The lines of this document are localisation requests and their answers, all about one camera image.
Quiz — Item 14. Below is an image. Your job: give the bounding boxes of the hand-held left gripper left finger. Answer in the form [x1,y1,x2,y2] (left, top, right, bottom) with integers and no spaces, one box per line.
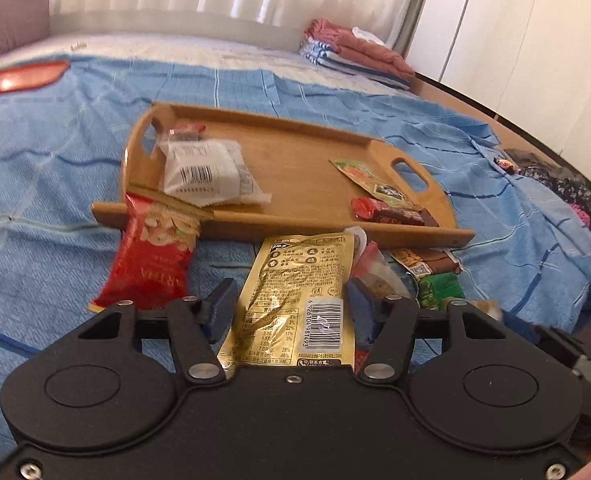
[74,279,239,387]

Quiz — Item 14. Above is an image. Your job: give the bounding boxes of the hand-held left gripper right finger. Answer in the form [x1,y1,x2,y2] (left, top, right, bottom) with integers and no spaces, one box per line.
[345,276,515,387]

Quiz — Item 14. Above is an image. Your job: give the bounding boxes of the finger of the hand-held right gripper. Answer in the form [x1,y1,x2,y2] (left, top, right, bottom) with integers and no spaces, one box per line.
[500,309,584,368]

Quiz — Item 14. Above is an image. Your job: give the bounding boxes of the clear bag red snacks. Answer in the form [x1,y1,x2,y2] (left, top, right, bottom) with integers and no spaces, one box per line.
[347,226,412,307]

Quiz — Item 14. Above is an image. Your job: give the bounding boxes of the beige snack packet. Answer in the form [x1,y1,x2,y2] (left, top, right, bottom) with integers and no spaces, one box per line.
[467,299,505,322]

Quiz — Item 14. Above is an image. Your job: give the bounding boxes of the gold snack packet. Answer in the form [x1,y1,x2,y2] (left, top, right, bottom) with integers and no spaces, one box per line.
[218,232,360,370]

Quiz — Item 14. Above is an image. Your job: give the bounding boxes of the brown snack bar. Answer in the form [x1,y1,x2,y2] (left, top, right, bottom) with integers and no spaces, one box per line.
[389,246,462,277]

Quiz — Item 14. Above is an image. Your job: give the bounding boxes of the red and white snack bag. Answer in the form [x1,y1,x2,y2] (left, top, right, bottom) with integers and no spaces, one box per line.
[89,185,217,314]

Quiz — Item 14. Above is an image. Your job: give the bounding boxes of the brown red chocolate bar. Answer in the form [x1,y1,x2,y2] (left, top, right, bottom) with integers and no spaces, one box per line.
[350,196,439,228]

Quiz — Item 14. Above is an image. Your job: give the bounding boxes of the green orange snack packet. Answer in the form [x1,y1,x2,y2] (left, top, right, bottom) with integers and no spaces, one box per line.
[329,158,422,212]

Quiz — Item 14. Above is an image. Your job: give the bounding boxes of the cream nut-print snack packet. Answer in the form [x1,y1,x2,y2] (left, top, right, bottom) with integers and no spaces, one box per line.
[156,138,272,209]

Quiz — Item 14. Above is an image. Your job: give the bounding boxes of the wooden tray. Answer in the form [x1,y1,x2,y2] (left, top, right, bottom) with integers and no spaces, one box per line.
[91,102,476,252]

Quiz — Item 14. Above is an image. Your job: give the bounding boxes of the clear red snack packet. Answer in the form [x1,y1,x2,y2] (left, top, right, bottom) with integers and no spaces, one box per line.
[168,124,207,144]

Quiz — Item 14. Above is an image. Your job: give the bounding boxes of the dark floral clothing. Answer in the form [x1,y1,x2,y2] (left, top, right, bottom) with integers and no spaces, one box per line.
[505,149,591,263]

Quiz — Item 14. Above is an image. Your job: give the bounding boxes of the blue checked bedsheet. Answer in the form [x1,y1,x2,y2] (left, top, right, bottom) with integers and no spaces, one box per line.
[0,55,591,461]

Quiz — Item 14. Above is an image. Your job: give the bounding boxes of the blue striped folded towel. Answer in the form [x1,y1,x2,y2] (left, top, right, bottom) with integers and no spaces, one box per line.
[299,37,412,92]

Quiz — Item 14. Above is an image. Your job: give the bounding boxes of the folded blankets stack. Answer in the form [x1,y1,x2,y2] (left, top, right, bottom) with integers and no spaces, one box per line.
[309,19,416,80]

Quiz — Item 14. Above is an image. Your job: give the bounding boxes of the white cloth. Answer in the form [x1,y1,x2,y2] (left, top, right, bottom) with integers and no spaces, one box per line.
[351,26,387,47]

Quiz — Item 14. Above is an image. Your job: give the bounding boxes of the white wardrobe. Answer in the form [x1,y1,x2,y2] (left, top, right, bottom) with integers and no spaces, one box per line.
[408,0,591,161]

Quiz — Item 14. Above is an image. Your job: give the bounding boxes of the grey-green curtain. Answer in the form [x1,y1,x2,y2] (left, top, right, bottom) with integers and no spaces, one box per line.
[400,0,439,56]

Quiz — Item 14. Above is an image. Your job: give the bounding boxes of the red plastic tray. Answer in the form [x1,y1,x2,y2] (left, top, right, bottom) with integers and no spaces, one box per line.
[0,60,71,100]

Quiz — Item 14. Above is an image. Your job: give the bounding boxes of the wooden bed frame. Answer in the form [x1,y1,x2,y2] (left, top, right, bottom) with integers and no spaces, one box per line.
[414,73,569,163]

